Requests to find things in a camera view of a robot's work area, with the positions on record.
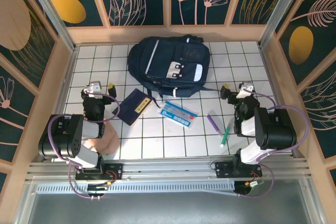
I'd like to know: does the aluminium frame post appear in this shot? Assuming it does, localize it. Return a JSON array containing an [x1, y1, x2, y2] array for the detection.
[[258, 0, 305, 49], [22, 0, 78, 51]]

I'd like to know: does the purple marker pen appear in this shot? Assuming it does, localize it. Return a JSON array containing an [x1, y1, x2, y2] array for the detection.
[[206, 114, 223, 134]]

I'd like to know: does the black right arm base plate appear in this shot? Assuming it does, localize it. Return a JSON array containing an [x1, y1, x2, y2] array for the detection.
[[214, 160, 263, 179]]

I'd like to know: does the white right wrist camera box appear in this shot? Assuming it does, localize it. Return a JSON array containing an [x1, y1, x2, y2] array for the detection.
[[238, 81, 255, 98]]

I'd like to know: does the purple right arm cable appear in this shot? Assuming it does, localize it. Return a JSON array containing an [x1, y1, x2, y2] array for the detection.
[[237, 90, 309, 198]]

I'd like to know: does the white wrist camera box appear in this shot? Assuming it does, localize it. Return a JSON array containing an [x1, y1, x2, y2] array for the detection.
[[238, 81, 255, 98], [86, 80, 102, 95]]

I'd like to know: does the peach fabric pouch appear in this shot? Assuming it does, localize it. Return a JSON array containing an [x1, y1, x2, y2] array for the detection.
[[88, 124, 120, 156]]

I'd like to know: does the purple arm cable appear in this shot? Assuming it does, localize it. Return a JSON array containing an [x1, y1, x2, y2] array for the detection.
[[49, 93, 121, 200], [237, 90, 309, 198]]

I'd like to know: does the aluminium mounting rail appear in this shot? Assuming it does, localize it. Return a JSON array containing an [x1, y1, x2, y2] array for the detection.
[[25, 157, 312, 183]]

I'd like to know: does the grey metal sheet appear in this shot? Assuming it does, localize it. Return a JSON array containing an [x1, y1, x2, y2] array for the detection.
[[15, 179, 323, 224]]

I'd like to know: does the navy blue backpack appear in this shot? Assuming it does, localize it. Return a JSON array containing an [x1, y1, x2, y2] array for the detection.
[[127, 34, 220, 102]]

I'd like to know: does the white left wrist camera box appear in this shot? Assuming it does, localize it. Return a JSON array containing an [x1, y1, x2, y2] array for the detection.
[[86, 80, 102, 95]]

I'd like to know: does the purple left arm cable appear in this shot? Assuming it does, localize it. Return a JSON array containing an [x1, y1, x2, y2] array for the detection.
[[49, 93, 121, 200]]

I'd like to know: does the green marker pen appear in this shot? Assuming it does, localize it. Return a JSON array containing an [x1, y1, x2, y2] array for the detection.
[[220, 125, 231, 148]]

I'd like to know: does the clear blue pencil case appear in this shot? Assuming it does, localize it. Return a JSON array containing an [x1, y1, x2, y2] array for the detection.
[[158, 100, 199, 130]]

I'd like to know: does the navy notebook with yellow label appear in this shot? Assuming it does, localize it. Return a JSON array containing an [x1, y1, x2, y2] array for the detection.
[[112, 88, 155, 127]]

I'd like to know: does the slotted grey cable duct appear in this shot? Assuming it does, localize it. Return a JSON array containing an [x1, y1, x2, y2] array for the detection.
[[35, 180, 237, 196]]

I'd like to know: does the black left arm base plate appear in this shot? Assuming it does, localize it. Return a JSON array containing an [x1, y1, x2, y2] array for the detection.
[[75, 163, 124, 182]]

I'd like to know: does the red orange wire bundle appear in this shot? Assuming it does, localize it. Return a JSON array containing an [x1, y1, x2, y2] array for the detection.
[[244, 172, 265, 188], [103, 170, 118, 187]]

